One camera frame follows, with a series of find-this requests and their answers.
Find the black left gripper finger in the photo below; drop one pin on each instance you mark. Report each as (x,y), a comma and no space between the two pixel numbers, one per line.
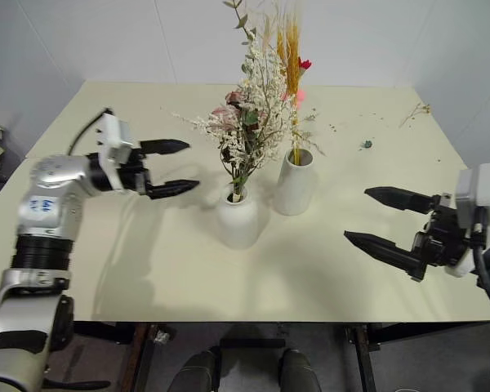
(165,146)
(175,188)

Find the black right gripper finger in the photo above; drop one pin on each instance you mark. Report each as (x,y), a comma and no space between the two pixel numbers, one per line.
(381,250)
(396,198)

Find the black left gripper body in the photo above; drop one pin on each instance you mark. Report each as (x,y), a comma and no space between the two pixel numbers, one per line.
(131,171)

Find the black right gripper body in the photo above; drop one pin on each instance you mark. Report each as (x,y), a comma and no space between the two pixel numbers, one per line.
(443,237)

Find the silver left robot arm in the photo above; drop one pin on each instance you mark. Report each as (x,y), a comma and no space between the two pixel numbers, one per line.
(45,212)

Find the small green flower scrap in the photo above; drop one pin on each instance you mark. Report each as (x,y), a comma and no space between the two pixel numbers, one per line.
(367,144)

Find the loose dried flower twig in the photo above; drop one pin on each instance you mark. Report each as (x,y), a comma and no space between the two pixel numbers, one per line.
(413,113)

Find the white and pink flower bouquet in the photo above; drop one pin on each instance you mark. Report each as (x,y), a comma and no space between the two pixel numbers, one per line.
(253,106)

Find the orange wheat flower bouquet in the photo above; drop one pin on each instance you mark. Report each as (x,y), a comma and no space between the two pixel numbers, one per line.
(293,57)

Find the round white bottle vase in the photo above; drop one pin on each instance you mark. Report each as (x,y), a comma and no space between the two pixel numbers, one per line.
(237,220)

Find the tall white cylinder vase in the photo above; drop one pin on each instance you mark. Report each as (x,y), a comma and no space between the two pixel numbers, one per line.
(294,183)

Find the dark rounded shape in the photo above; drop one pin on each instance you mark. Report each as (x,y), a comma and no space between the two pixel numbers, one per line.
(198,371)
(302,371)

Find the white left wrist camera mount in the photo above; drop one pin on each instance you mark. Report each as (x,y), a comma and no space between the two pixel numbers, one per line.
(115,134)

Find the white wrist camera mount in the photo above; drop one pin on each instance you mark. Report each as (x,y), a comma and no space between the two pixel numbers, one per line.
(115,134)
(475,192)

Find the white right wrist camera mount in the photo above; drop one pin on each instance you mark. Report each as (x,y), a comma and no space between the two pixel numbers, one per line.
(475,192)

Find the black table leg frame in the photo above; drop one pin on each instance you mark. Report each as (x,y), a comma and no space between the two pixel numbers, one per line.
(363,355)
(147,351)

